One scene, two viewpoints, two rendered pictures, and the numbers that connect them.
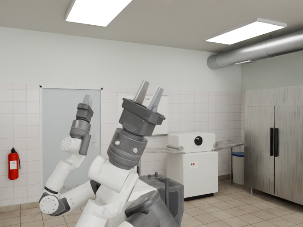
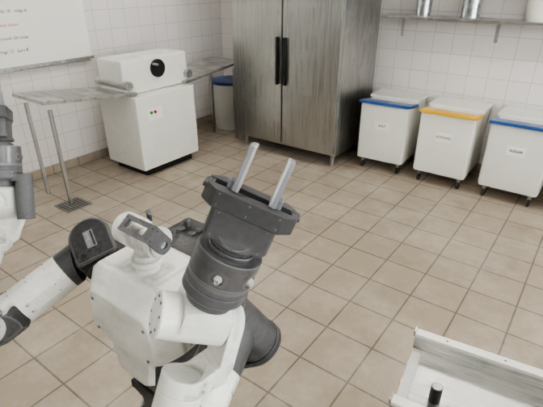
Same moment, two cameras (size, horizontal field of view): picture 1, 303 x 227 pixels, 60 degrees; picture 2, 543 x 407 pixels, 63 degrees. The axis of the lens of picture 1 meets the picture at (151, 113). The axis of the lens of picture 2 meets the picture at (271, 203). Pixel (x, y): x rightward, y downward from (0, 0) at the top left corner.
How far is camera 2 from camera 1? 0.40 m
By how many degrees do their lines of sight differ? 37
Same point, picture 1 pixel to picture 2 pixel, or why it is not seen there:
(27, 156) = not seen: outside the picture
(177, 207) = not seen: hidden behind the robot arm
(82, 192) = (48, 287)
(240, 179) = (227, 122)
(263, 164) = (264, 98)
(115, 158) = (214, 306)
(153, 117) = (287, 226)
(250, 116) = (242, 16)
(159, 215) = (252, 327)
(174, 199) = not seen: hidden behind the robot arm
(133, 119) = (241, 230)
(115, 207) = (222, 376)
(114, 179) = (210, 333)
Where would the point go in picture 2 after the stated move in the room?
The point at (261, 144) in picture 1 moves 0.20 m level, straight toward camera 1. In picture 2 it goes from (262, 66) to (263, 69)
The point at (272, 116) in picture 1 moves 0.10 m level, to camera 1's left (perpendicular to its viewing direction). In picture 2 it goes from (279, 17) to (270, 17)
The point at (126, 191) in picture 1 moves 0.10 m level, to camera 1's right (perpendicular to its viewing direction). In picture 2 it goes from (234, 345) to (297, 322)
